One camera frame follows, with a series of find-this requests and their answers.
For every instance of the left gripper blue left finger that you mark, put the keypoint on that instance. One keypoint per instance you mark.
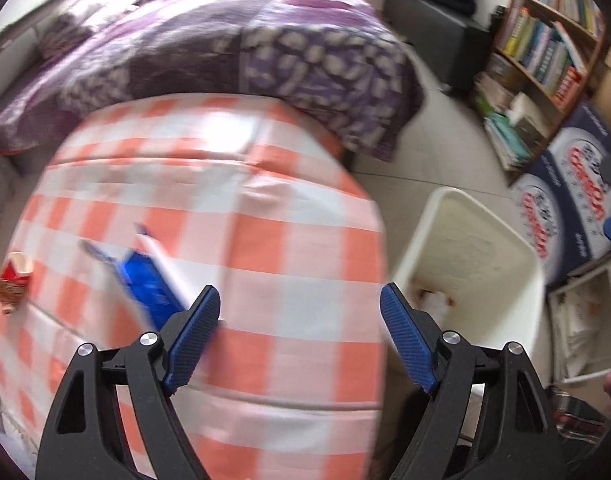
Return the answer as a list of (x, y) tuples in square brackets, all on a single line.
[(84, 436)]

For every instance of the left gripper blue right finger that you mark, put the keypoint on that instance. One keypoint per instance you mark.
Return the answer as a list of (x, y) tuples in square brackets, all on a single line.
[(516, 437)]

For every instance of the tissue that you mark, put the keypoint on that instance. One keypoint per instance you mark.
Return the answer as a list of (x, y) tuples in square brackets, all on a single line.
[(438, 305)]

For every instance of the white plastic trash bin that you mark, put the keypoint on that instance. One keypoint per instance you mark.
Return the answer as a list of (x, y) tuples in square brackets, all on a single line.
[(492, 275)]

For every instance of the lower blue Ganten box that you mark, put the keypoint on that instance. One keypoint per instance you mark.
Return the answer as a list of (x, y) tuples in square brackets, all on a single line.
[(550, 220)]

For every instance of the orange white checkered tablecloth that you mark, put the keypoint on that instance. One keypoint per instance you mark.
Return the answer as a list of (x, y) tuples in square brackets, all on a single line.
[(246, 195)]

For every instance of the crushed red paper cup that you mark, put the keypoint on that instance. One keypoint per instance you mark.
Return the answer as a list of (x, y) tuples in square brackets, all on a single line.
[(15, 280)]

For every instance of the wooden bookshelf with books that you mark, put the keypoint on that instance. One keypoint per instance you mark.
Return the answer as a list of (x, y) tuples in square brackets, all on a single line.
[(542, 65)]

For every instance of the dark storage bench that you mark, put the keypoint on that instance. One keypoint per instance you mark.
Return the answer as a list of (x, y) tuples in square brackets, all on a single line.
[(454, 48)]

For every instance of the purple patterned bed blanket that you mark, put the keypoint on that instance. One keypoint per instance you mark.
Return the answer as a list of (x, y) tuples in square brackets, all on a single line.
[(330, 59)]

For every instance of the dark grey bed headboard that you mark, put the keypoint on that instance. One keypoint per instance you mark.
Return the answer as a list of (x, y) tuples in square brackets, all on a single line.
[(22, 22)]

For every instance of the folded floral quilt pillows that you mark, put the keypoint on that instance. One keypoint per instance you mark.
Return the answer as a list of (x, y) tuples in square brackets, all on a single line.
[(75, 21)]

